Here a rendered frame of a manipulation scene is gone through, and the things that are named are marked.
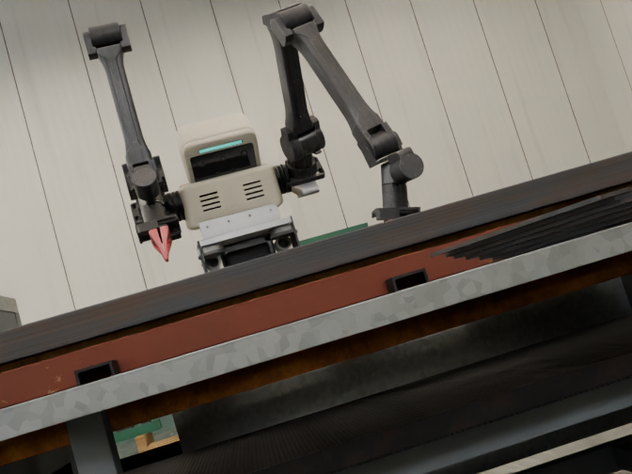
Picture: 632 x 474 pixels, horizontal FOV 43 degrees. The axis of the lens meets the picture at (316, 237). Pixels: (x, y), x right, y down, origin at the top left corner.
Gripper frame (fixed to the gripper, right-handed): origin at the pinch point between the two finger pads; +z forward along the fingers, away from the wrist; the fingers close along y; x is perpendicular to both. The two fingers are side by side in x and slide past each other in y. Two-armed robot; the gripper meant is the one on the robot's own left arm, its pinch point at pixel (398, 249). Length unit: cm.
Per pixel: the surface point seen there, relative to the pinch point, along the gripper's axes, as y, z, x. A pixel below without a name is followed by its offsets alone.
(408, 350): 4.3, 22.9, 15.4
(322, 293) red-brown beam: -24, 12, -63
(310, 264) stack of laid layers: -25, 8, -63
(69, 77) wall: -271, -362, 971
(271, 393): -29.1, 31.5, 15.4
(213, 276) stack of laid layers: -39, 9, -63
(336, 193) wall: 108, -185, 987
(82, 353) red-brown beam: -58, 19, -63
